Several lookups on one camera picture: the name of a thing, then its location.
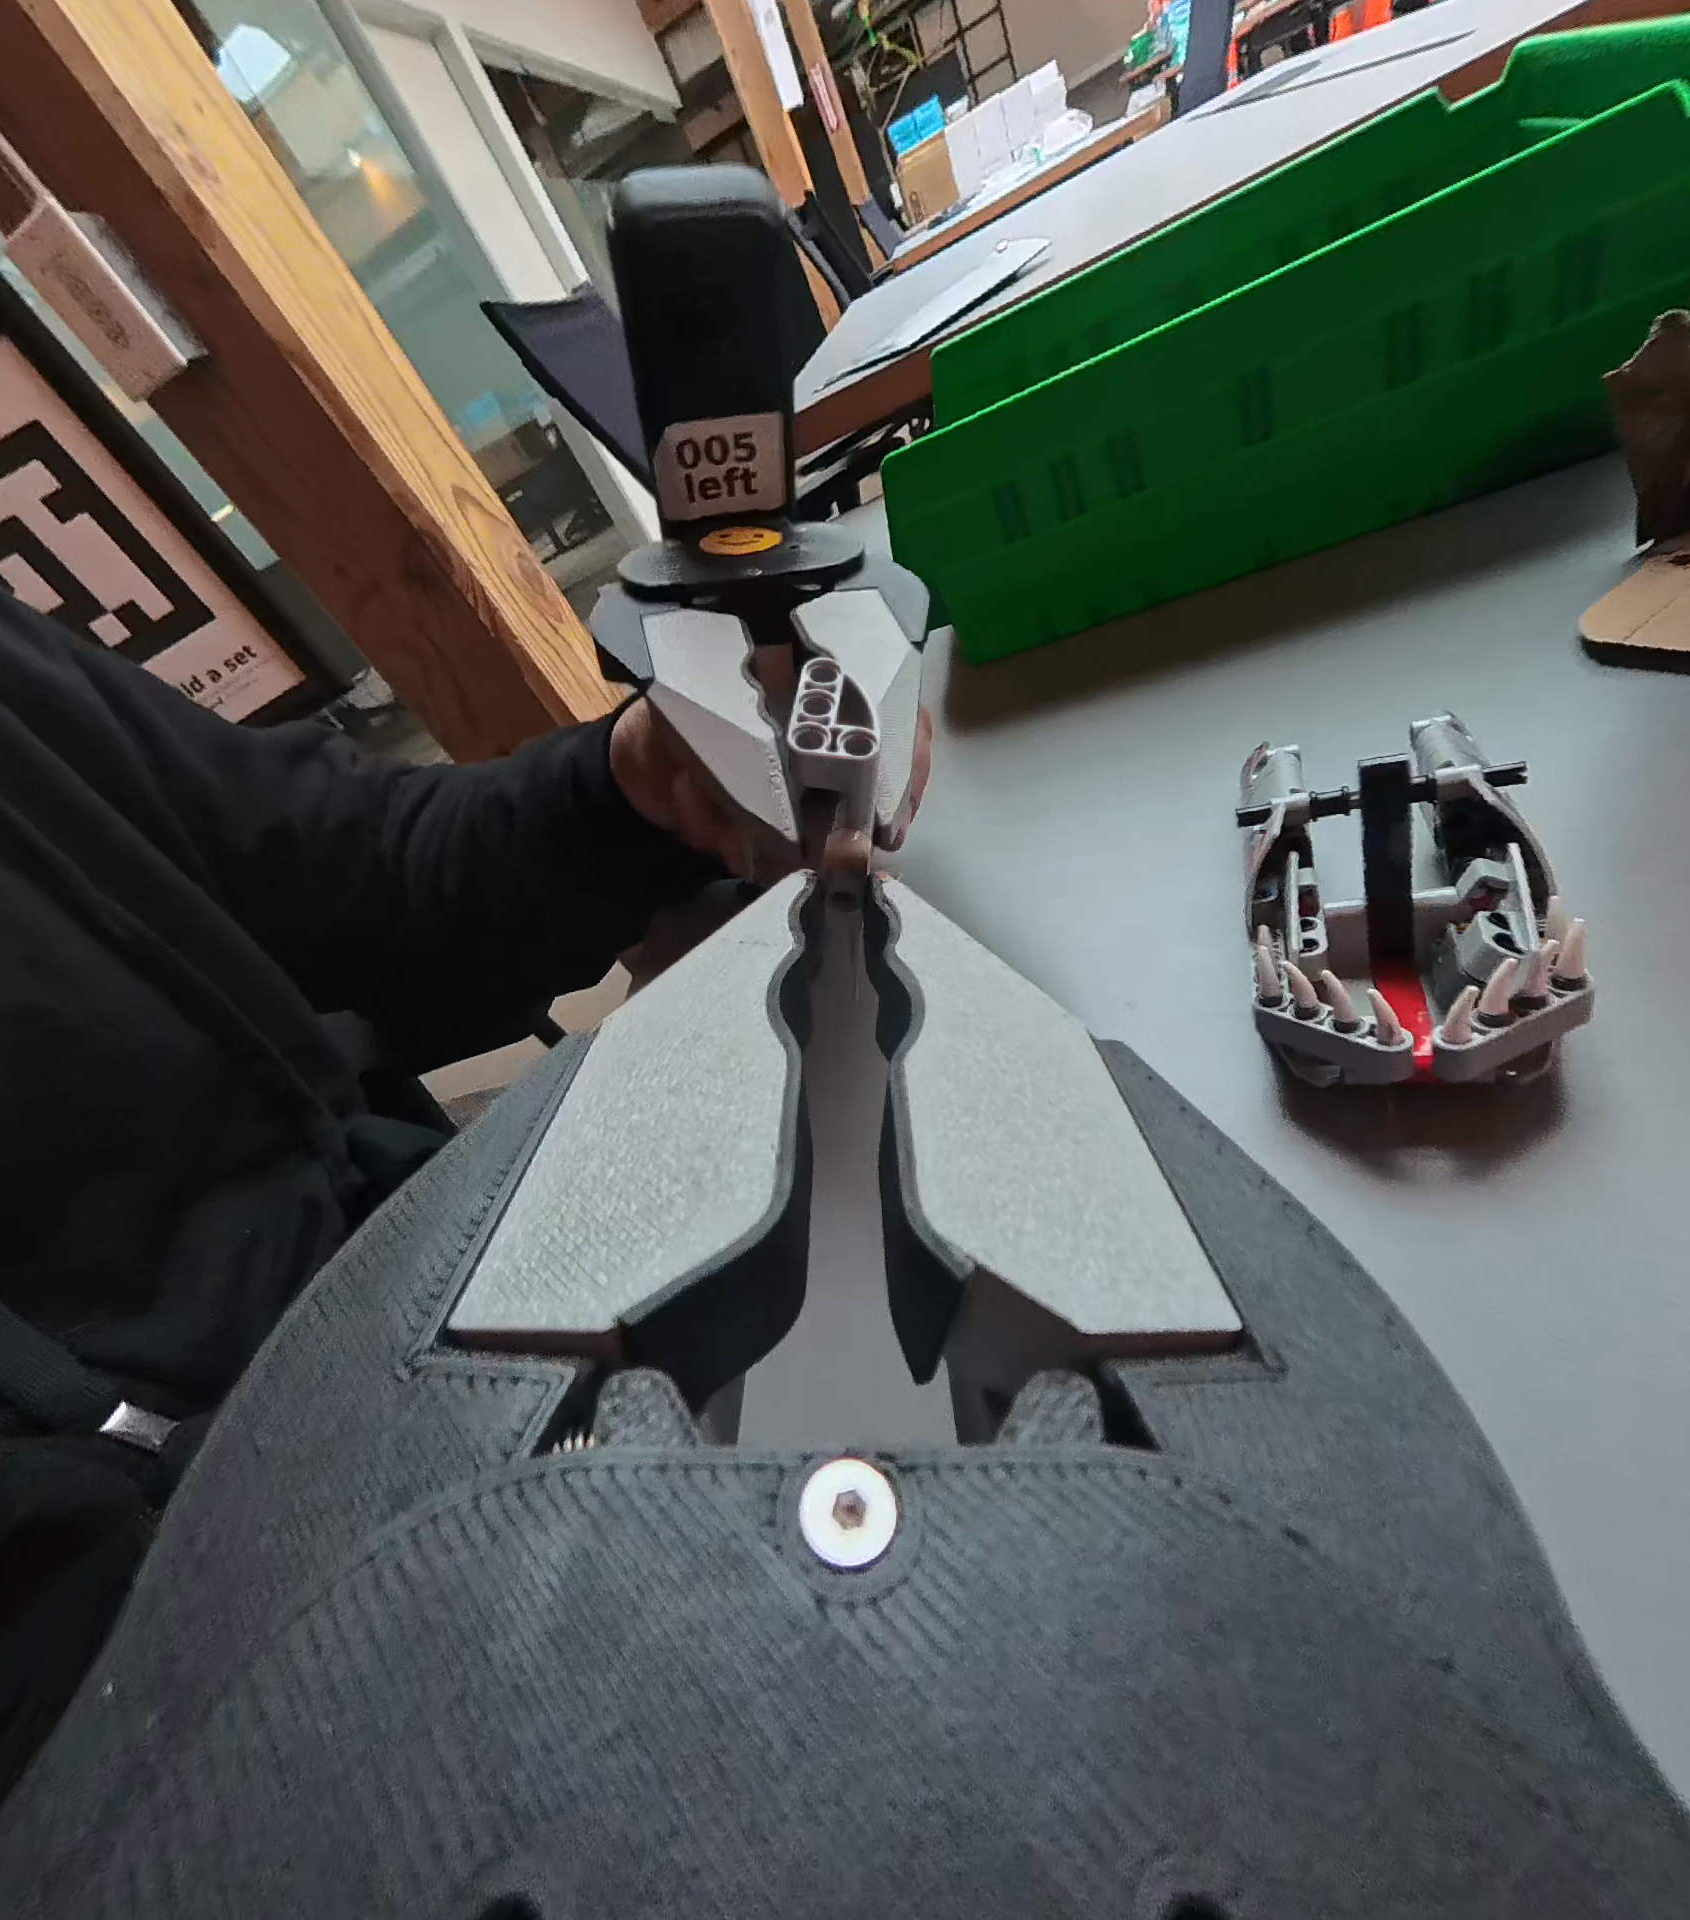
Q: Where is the grey toothed lego model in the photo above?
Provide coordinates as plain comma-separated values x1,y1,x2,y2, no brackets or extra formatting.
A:
1232,712,1597,1087

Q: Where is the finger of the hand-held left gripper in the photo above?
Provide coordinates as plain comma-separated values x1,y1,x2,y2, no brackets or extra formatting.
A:
641,606,797,847
788,588,927,825

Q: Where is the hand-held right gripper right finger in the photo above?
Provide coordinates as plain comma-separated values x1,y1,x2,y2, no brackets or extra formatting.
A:
874,877,1244,1442

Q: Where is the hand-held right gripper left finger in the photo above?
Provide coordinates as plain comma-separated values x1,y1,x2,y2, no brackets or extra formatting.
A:
442,874,809,1408

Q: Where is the person's left hand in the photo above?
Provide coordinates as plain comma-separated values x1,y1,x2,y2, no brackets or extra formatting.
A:
607,702,931,890

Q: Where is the framed black-white code sign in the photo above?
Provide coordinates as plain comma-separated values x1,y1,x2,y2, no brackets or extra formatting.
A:
0,277,338,730

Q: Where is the black chair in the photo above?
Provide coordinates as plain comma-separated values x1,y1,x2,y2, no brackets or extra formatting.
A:
480,285,651,482

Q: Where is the grey lego beam piece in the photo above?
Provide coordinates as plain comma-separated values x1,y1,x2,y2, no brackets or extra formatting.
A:
784,655,883,903

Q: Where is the person's black clothing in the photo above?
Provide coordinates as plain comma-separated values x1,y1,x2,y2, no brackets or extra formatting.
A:
0,540,607,1920

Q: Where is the stack of white boxes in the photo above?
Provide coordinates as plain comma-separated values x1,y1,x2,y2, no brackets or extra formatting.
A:
941,61,1087,168

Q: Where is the person's left forearm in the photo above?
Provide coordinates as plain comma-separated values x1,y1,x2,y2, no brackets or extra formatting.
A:
229,720,637,1074

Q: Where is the slim wooden post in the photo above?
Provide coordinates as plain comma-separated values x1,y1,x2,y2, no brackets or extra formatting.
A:
701,0,848,325

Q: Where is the grey electrical box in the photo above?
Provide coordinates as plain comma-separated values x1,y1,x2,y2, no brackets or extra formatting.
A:
3,203,209,400

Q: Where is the thick wooden post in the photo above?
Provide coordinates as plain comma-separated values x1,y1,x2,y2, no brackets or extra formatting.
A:
0,0,621,761

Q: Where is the green plastic bin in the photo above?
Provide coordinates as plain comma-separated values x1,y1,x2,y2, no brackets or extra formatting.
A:
930,7,1690,431
878,83,1690,667

